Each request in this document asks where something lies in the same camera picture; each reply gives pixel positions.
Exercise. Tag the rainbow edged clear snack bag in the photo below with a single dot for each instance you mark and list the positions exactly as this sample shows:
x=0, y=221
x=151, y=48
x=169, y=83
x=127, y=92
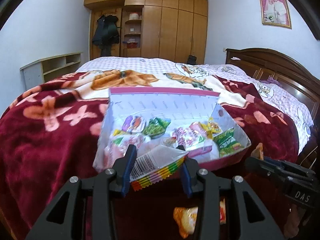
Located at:
x=156, y=165

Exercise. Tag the pink cardboard box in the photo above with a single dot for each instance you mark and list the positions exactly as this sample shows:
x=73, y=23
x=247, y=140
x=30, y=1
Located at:
x=179, y=105

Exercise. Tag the red box on shelf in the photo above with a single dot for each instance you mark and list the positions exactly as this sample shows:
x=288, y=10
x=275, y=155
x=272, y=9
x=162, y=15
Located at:
x=131, y=43

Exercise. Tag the framed wedding photo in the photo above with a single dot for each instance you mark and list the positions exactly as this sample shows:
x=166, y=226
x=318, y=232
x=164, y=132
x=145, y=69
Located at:
x=275, y=13

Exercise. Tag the wooden wardrobe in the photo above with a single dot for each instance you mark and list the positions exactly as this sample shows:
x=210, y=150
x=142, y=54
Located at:
x=166, y=29

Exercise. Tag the black bag by wardrobe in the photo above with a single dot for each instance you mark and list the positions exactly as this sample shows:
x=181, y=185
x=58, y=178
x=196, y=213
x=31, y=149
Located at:
x=191, y=60

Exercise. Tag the wooden headboard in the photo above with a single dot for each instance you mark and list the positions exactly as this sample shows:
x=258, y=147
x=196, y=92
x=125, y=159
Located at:
x=261, y=63

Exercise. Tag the yellow jelly cup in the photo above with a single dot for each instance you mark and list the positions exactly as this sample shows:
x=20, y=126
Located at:
x=211, y=128

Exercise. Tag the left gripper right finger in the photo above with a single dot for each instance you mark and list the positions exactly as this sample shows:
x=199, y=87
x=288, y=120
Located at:
x=251, y=218

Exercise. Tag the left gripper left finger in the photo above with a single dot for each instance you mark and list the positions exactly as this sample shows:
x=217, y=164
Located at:
x=65, y=216

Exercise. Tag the purple candy tin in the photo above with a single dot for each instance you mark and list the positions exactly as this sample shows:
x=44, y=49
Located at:
x=134, y=124

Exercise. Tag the pink jelly pouch large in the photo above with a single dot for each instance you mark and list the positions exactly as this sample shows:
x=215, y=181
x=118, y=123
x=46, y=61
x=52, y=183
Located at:
x=119, y=144

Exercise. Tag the pink jelly pouch small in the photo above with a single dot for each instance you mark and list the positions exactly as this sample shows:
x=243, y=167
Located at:
x=192, y=137

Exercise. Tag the green pea snack packet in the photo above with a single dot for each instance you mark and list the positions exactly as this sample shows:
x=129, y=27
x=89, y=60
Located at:
x=227, y=143

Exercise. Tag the yellow small candy packet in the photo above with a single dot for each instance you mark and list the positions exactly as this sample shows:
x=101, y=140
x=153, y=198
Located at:
x=119, y=132

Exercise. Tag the dark hanging jacket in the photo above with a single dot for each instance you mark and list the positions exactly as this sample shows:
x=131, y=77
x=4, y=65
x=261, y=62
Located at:
x=106, y=34

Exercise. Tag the low beige shelf unit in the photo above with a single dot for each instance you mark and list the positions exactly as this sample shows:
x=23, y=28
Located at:
x=47, y=69

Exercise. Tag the orange rice cracker bag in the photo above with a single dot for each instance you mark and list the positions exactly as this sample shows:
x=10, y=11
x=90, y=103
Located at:
x=186, y=218

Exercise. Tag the person's right hand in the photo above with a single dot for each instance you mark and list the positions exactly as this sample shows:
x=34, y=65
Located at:
x=291, y=227

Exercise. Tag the red floral blanket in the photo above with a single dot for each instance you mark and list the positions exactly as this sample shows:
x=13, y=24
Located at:
x=50, y=133

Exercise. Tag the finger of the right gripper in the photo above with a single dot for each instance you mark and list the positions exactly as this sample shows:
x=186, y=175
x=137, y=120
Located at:
x=265, y=169
x=289, y=169

